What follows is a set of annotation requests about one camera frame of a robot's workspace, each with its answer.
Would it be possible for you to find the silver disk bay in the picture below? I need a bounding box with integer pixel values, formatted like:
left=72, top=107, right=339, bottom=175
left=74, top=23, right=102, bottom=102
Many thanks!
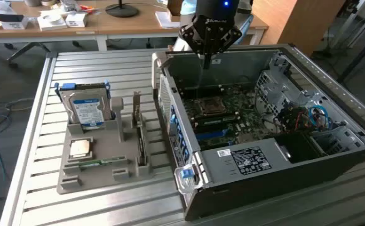
left=310, top=124, right=365, bottom=156

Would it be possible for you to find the brown cardboard box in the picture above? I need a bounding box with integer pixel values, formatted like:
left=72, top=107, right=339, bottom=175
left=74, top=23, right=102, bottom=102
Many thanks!
left=167, top=0, right=186, bottom=17

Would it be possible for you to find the green motherboard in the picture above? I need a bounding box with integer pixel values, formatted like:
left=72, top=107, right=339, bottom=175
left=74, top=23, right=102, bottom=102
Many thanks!
left=183, top=88, right=276, bottom=151

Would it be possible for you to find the grey parts rack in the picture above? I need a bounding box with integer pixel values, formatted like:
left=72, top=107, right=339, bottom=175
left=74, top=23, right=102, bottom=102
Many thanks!
left=56, top=91, right=155, bottom=195

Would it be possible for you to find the clear latch with blue tab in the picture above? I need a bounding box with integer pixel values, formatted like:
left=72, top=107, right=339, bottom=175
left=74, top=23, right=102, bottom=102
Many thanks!
left=174, top=164, right=203, bottom=195

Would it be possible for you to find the hard disk with blue rails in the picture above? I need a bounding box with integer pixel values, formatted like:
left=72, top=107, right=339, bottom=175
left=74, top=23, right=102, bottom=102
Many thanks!
left=54, top=79, right=114, bottom=130

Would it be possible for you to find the flat white box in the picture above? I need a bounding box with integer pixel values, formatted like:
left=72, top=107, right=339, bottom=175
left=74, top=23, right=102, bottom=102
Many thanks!
left=38, top=13, right=68, bottom=32

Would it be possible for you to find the grey office chair base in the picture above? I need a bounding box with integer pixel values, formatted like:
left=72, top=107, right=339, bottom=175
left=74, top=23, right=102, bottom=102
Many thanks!
left=6, top=41, right=52, bottom=69

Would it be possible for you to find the silver metal drive cage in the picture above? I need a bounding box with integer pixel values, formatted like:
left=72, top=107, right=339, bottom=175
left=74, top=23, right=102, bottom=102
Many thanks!
left=255, top=50, right=327, bottom=118

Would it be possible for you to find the blue card retention clip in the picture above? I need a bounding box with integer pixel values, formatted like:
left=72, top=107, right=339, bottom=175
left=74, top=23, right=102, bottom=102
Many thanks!
left=178, top=124, right=192, bottom=163
left=170, top=105, right=180, bottom=129

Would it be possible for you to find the black metal post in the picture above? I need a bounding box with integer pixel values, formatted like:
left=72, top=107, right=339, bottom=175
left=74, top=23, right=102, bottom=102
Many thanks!
left=339, top=23, right=365, bottom=83

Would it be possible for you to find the blue expansion slot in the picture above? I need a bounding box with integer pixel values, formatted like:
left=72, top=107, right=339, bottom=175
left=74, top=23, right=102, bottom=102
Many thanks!
left=196, top=131, right=231, bottom=141

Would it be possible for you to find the wooden cabinet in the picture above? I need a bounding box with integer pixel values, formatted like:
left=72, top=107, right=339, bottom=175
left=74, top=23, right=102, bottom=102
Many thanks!
left=251, top=0, right=348, bottom=57

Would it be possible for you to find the white tape roll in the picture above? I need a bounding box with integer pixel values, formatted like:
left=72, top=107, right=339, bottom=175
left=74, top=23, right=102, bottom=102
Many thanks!
left=42, top=13, right=64, bottom=24

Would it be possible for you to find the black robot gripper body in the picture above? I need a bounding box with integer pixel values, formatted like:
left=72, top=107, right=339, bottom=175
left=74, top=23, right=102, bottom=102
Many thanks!
left=192, top=0, right=238, bottom=55

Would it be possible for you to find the wooden desk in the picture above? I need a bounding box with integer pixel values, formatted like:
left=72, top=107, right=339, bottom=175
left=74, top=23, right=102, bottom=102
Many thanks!
left=0, top=0, right=270, bottom=51

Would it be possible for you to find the small white labelled box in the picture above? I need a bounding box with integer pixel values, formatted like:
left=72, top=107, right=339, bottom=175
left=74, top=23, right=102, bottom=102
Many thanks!
left=0, top=20, right=30, bottom=30

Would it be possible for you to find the grey floor cable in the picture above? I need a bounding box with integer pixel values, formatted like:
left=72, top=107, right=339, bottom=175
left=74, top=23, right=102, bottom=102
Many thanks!
left=0, top=97, right=35, bottom=112

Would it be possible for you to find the black open PC case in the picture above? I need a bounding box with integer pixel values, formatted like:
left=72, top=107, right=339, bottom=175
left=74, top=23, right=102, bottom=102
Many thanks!
left=151, top=43, right=365, bottom=222

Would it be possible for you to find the grey power supply unit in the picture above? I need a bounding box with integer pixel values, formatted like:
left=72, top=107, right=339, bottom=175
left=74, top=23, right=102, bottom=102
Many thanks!
left=200, top=137, right=294, bottom=188

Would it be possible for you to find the black power supply label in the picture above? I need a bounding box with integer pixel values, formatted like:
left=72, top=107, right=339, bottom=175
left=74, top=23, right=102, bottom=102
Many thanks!
left=231, top=145, right=274, bottom=176

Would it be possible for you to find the black RAM slot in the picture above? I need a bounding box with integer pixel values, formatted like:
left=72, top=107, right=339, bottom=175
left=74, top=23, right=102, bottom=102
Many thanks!
left=192, top=113, right=239, bottom=122
left=195, top=118, right=243, bottom=129

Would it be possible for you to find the black round lamp base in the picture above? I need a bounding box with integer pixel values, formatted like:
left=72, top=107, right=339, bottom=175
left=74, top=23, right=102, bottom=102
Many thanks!
left=106, top=0, right=140, bottom=18

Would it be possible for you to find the green RAM stick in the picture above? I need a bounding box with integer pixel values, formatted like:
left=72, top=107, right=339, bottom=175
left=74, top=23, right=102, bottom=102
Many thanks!
left=64, top=157, right=130, bottom=168

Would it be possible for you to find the CPU socket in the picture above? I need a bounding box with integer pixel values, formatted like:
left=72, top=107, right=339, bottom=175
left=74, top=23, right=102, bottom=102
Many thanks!
left=199, top=96, right=228, bottom=116

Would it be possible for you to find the graphics card with metal bracket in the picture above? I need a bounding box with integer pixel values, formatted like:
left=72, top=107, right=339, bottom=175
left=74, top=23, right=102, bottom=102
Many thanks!
left=131, top=91, right=150, bottom=167

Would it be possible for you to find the small white barcode sticker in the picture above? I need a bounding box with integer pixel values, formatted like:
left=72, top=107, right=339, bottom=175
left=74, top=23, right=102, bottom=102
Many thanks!
left=216, top=148, right=234, bottom=158

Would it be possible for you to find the white labelled carton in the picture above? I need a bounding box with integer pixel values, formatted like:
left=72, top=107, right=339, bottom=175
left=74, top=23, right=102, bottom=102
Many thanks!
left=66, top=13, right=88, bottom=28

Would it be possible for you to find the blue wire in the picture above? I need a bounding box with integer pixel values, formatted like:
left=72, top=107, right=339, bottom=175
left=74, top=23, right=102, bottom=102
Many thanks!
left=308, top=105, right=335, bottom=131

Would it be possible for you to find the CPU chip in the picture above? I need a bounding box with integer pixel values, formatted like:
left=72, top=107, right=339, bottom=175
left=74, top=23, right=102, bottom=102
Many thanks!
left=71, top=140, right=92, bottom=158

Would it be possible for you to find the orange tool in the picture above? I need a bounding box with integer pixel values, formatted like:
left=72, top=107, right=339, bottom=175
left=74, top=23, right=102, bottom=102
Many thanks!
left=78, top=4, right=98, bottom=15

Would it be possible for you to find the white paper stack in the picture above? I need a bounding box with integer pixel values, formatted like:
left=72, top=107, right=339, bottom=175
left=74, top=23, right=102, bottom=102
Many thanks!
left=155, top=11, right=183, bottom=29

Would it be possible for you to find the black power wire bundle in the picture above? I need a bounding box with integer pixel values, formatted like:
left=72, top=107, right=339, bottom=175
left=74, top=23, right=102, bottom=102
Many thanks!
left=272, top=105, right=311, bottom=132

